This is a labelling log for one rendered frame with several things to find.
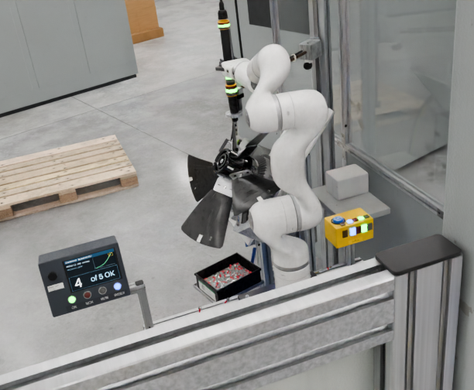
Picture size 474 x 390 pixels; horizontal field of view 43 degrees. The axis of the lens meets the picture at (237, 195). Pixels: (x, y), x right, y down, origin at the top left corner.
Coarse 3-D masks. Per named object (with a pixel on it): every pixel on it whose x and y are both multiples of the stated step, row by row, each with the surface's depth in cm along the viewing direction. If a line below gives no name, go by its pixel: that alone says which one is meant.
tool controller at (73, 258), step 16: (96, 240) 203; (112, 240) 199; (48, 256) 195; (64, 256) 192; (80, 256) 193; (96, 256) 194; (112, 256) 196; (48, 272) 191; (64, 272) 192; (80, 272) 194; (96, 272) 195; (112, 272) 197; (48, 288) 191; (64, 288) 193; (96, 288) 196; (112, 288) 198; (128, 288) 199; (64, 304) 194; (80, 304) 195; (96, 304) 197
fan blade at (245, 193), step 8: (248, 176) 243; (256, 176) 242; (232, 184) 240; (240, 184) 238; (248, 184) 236; (256, 184) 235; (264, 184) 234; (272, 184) 232; (232, 192) 236; (240, 192) 234; (248, 192) 232; (256, 192) 230; (264, 192) 228; (272, 192) 226; (232, 200) 232; (240, 200) 230; (248, 200) 228; (256, 200) 226; (240, 208) 227; (248, 208) 225
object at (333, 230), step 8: (360, 208) 234; (336, 216) 231; (344, 216) 230; (352, 216) 230; (360, 216) 229; (328, 224) 228; (336, 224) 225; (352, 224) 225; (360, 224) 226; (328, 232) 230; (336, 232) 224; (368, 232) 229; (328, 240) 232; (336, 240) 225; (344, 240) 226; (352, 240) 228; (360, 240) 229
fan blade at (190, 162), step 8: (192, 160) 277; (200, 160) 271; (192, 168) 278; (200, 168) 272; (208, 168) 267; (192, 176) 280; (200, 176) 274; (208, 176) 269; (216, 176) 266; (192, 184) 281; (200, 184) 276; (208, 184) 272; (192, 192) 282; (200, 192) 278
